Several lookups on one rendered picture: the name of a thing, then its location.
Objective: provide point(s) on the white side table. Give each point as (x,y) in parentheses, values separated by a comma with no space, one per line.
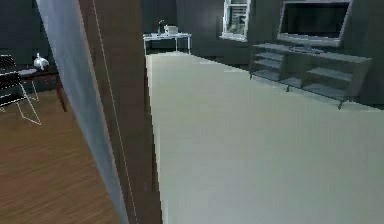
(166,37)

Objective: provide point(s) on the brown room door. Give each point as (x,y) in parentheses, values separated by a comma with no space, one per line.
(116,83)

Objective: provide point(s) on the white box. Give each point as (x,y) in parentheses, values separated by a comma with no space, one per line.
(171,29)

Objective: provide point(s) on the green bottle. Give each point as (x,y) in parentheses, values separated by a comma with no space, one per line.
(160,28)

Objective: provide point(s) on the white framed window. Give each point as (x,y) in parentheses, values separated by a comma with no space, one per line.
(236,19)

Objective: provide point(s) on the grey television stand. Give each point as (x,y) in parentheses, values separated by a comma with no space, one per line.
(310,70)

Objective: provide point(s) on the dark wooden table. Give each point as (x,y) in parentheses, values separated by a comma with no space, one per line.
(46,75)

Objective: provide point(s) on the black television set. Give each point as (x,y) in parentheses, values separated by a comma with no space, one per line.
(313,21)

